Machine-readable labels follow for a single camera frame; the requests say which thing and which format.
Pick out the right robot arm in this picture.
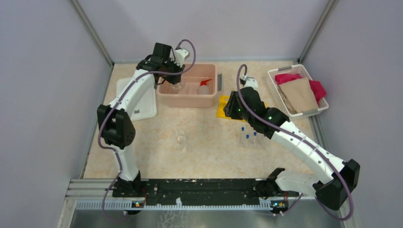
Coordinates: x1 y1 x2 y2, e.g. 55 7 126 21
223 87 360 210

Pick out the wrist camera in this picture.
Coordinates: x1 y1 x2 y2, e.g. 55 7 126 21
173 48 190 67
240 76 259 90

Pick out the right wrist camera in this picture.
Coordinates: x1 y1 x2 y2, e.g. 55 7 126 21
240 76 259 90

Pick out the white perforated basket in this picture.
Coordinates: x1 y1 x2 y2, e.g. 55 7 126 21
267 64 329 120

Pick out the pink plastic bin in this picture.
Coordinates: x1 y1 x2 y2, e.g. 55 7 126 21
156 63 219 108

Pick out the white wash bottle red cap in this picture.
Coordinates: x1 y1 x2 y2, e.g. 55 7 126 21
197 78 212 95

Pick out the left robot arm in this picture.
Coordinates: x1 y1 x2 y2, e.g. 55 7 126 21
96 43 195 198

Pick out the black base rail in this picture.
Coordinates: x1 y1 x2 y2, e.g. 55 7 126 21
112 179 298 206

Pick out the beige cloth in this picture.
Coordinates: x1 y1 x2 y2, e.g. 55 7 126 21
279 85 319 114

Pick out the red cloth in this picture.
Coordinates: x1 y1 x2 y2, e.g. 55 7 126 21
275 73 326 103

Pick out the white bin lid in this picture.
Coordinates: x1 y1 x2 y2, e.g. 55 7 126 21
116 77 157 121

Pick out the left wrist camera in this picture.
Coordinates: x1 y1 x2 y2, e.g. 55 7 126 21
173 48 190 67

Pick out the yellow test tube rack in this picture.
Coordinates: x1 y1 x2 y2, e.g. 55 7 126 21
217 92 268 122

